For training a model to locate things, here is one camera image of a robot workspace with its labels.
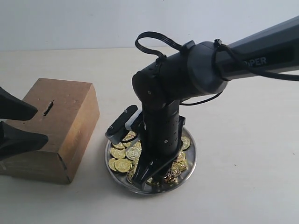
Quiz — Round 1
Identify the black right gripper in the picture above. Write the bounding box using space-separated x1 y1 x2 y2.
132 100 182 189

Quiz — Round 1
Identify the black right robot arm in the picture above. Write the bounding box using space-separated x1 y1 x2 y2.
132 17 299 189

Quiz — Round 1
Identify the wooden coin box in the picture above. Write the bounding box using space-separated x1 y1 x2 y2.
0 78 100 184

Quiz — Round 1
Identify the gold coin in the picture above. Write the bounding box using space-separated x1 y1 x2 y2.
126 146 141 161
110 147 126 159
181 136 191 151
114 158 132 173

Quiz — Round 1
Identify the round metal plate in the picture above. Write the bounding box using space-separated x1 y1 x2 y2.
105 128 197 195

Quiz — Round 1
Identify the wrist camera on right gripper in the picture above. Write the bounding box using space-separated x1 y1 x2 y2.
105 105 142 144

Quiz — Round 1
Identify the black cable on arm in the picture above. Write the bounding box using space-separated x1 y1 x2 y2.
135 31 299 108

